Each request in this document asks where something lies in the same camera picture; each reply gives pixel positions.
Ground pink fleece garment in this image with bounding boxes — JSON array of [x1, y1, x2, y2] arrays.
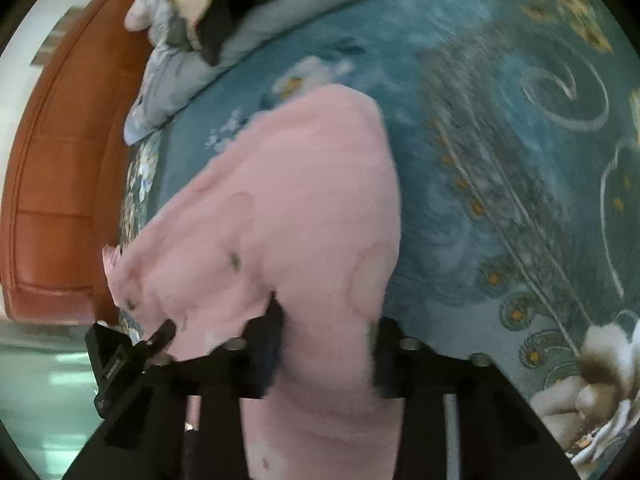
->
[[107, 84, 401, 479]]

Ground orange wooden headboard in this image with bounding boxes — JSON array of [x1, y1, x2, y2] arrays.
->
[[1, 0, 151, 325]]

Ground grey daisy quilt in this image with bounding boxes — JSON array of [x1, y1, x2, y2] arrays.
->
[[121, 0, 591, 146]]

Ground teal floral blanket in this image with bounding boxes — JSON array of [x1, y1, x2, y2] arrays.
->
[[120, 0, 639, 479]]

